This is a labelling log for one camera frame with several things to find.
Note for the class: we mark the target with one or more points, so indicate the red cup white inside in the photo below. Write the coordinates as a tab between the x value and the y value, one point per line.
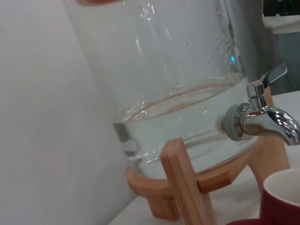
281	204

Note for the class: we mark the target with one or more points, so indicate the chrome dispenser faucet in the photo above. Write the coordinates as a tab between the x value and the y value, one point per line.
262	117

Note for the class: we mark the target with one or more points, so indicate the glass water dispenser jar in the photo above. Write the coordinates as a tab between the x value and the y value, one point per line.
164	82

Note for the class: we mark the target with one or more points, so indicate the wooden dispenser stand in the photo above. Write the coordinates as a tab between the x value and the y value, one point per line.
180	178

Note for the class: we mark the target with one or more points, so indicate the dark grey background object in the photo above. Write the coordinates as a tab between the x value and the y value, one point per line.
289	51

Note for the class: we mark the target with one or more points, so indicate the white background object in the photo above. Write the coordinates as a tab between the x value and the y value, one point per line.
283	24

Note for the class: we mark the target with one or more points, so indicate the dark background screen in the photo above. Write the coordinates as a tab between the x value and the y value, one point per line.
281	7

